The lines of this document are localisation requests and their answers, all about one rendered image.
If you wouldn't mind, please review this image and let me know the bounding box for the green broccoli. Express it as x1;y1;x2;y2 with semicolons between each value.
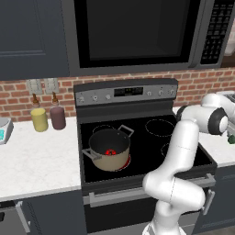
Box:
227;129;235;145

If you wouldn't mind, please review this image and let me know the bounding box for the black stove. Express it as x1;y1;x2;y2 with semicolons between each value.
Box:
73;77;218;235

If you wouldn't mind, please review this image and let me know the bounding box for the maroon bottle with brown top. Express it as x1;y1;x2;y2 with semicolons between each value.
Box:
49;91;67;131

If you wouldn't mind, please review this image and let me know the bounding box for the yellow bottle with brown top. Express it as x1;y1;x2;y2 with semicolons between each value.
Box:
29;93;50;133

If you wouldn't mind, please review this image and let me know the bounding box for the dark grey microwave oven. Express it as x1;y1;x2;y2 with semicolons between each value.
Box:
61;0;235;78

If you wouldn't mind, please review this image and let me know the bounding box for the black oven door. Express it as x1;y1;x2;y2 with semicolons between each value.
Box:
82;179;216;235

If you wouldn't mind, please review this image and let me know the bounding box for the dark blue lower cupboard door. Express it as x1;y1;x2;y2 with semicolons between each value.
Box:
192;164;235;235
17;188;89;235

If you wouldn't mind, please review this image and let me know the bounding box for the dark blue cupboard door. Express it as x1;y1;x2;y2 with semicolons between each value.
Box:
192;164;235;235
17;188;89;235
0;0;71;82

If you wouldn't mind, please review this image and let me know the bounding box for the white kitchen scale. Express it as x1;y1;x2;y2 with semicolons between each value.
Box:
0;117;15;146

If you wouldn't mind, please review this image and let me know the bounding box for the dark blue upper cupboard door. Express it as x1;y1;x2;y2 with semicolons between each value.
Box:
0;0;71;82

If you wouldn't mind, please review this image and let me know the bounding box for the beige pot with metal handles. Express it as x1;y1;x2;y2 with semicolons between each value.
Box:
81;124;135;173

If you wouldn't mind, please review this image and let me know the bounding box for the grey wall socket plate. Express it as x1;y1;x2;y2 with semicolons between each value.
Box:
26;78;44;95
43;77;60;95

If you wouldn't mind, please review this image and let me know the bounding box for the grey oven door handle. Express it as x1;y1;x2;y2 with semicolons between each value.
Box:
88;173;217;209

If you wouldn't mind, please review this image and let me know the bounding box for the grey microwave door handle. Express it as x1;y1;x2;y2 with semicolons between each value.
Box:
188;0;216;69

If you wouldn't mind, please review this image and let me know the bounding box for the grey cupboard handle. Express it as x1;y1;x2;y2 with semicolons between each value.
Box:
201;189;216;216
15;200;32;235

